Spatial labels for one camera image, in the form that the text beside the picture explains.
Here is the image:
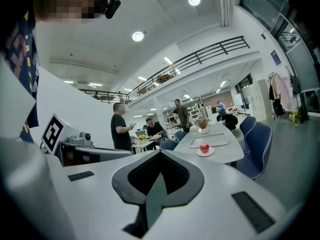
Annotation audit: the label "whiteboard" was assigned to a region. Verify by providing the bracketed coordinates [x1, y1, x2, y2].
[234, 93, 245, 109]

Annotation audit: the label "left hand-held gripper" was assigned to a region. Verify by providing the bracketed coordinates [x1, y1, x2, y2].
[41, 112, 134, 168]

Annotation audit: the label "yellow green frame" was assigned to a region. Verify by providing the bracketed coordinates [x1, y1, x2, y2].
[289, 105, 303, 127]

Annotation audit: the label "blue wall poster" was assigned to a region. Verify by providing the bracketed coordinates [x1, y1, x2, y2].
[270, 49, 282, 66]

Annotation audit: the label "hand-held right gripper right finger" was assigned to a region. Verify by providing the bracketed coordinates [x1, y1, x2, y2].
[159, 148, 205, 208]

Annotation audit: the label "black framed glass window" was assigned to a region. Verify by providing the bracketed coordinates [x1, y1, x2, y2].
[238, 0, 320, 115]

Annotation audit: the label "white round saucer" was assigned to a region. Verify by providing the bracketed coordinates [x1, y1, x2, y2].
[196, 146, 215, 157]

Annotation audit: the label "dark blue padded chair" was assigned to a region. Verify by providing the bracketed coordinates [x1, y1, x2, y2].
[238, 115, 258, 155]
[174, 130, 188, 143]
[236, 121, 273, 180]
[159, 138, 179, 152]

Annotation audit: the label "white ceiling pipe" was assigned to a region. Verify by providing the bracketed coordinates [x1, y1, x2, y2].
[217, 0, 236, 28]

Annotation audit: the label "reddish dried plant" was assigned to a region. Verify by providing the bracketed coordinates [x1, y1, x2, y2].
[196, 118, 210, 130]

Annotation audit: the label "white side table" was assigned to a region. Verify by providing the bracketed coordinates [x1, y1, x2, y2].
[131, 137, 162, 154]

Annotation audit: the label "person's head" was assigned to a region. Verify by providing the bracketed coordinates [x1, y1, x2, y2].
[33, 0, 109, 25]

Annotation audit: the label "black bag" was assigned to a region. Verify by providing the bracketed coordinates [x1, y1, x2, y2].
[272, 98, 286, 117]

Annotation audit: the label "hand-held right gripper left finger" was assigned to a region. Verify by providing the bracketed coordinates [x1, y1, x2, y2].
[111, 148, 161, 206]

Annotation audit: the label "person's black printed jersey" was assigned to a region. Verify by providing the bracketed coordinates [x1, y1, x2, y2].
[0, 0, 41, 145]

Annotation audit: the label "black metal railing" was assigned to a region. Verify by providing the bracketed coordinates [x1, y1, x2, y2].
[79, 35, 251, 105]

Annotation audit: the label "white lockers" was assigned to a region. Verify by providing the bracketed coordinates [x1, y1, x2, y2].
[249, 78, 273, 122]

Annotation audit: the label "pink coat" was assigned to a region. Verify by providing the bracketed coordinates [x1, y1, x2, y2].
[276, 74, 291, 112]

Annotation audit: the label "clothes rack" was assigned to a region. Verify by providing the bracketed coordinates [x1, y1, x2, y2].
[267, 65, 301, 121]

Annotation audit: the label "black head-worn camera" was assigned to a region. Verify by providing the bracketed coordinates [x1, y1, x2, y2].
[103, 0, 122, 20]

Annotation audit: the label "grey rectangular tray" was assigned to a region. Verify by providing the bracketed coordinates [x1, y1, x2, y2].
[189, 132, 229, 149]

